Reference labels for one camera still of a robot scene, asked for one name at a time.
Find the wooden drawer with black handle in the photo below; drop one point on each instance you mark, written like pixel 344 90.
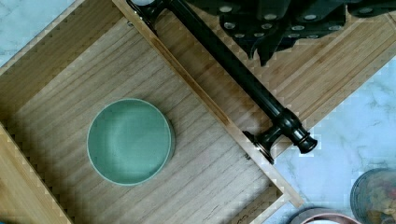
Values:
pixel 97 52

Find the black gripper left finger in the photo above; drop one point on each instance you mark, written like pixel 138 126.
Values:
pixel 255 25

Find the wooden cutting board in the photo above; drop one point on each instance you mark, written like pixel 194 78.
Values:
pixel 310 79

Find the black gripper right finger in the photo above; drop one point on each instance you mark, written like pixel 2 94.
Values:
pixel 311 19

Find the green ceramic bowl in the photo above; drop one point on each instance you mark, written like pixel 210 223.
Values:
pixel 130 141

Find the pink rimmed plate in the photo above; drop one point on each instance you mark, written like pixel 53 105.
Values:
pixel 322 216

